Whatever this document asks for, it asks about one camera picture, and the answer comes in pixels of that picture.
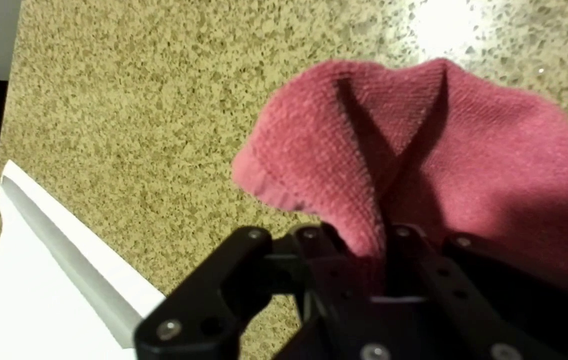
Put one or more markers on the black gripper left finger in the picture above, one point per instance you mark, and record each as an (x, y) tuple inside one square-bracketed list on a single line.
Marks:
[(190, 321)]

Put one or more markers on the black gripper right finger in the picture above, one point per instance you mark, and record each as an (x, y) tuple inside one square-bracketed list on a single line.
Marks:
[(497, 312)]

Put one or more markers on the pink cloth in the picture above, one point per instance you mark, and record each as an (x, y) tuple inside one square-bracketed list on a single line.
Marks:
[(497, 152)]

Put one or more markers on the white folded paper sheet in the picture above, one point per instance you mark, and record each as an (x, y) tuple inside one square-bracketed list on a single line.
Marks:
[(17, 300)]

